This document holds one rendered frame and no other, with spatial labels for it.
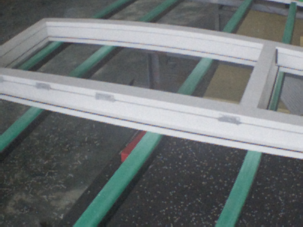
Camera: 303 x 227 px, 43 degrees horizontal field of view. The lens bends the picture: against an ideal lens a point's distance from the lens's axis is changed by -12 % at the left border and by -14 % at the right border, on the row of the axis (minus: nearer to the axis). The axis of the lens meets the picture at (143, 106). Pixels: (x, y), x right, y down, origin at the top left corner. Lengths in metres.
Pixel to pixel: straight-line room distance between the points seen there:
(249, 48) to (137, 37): 0.37
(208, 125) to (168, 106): 0.10
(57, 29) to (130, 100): 0.66
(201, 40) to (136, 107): 0.42
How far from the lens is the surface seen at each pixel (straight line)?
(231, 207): 0.77
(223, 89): 1.60
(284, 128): 0.88
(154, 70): 1.57
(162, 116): 0.96
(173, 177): 1.26
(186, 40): 1.33
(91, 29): 1.47
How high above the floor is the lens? 1.41
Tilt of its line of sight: 31 degrees down
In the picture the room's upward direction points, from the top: 4 degrees counter-clockwise
